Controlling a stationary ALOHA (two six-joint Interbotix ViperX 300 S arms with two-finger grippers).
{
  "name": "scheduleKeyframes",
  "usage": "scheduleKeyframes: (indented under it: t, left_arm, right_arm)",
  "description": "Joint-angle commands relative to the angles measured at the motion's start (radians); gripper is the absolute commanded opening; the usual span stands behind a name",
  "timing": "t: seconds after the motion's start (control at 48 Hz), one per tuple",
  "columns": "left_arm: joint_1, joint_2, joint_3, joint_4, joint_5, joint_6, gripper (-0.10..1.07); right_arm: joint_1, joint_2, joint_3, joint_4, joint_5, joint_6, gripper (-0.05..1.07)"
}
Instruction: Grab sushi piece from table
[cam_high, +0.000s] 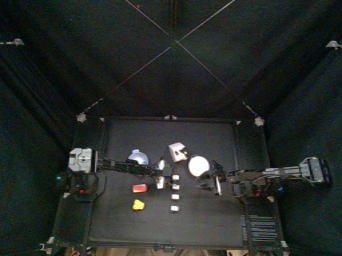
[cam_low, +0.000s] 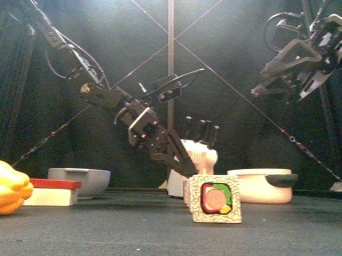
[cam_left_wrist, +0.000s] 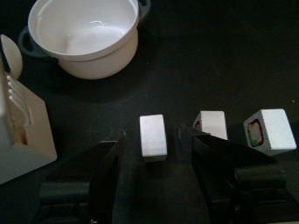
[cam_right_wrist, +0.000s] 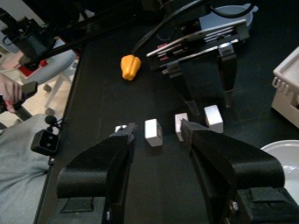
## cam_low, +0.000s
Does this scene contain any toy sushi roll piece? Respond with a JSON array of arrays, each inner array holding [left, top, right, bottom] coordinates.
[[185, 174, 243, 224]]

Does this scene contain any white toy knife block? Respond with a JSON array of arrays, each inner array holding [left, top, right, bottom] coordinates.
[[159, 138, 219, 198]]

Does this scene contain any grey toy pot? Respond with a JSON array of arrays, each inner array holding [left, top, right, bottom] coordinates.
[[47, 167, 113, 198]]

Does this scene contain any red and white toy block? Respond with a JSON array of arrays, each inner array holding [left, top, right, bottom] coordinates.
[[23, 177, 83, 207]]

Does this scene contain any yellow toy bell pepper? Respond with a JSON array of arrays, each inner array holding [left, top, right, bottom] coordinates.
[[0, 160, 35, 216]]

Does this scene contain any black handled toy knife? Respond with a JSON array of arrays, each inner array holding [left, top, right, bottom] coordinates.
[[182, 115, 194, 141], [195, 119, 209, 144]]

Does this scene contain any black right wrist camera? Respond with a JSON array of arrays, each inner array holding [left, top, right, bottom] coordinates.
[[269, 18, 310, 51]]

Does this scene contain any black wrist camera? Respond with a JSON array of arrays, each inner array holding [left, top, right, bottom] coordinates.
[[151, 73, 185, 103], [269, 18, 310, 51]]

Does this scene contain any grey right arm cable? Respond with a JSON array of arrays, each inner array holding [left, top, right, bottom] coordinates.
[[264, 11, 310, 46]]

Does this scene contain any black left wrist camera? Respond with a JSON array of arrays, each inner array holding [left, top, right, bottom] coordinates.
[[151, 73, 185, 103]]

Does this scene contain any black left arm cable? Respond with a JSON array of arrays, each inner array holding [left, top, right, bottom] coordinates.
[[44, 28, 113, 90]]

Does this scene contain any cream pot with black handle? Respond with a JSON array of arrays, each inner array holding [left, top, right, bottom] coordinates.
[[226, 167, 300, 205]]

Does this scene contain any vertical metal frame pole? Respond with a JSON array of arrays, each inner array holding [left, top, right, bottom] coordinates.
[[166, 0, 177, 184]]

